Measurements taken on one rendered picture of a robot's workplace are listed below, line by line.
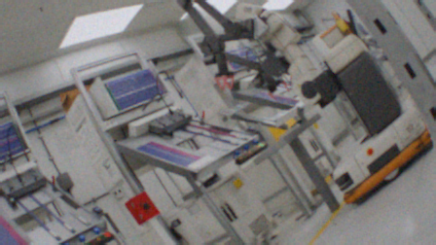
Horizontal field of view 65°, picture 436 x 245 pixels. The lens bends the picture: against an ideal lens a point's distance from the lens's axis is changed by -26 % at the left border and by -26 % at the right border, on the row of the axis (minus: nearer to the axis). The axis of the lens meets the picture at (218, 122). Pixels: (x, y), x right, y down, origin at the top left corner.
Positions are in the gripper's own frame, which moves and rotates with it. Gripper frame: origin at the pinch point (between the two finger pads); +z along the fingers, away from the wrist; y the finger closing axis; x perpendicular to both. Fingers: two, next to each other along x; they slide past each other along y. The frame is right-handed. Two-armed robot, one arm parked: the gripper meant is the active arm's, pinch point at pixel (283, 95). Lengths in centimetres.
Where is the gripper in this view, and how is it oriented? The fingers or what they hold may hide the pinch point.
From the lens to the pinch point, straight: 279.8
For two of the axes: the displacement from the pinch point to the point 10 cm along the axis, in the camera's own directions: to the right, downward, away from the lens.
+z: 5.7, 7.6, -3.1
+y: 7.7, -6.3, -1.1
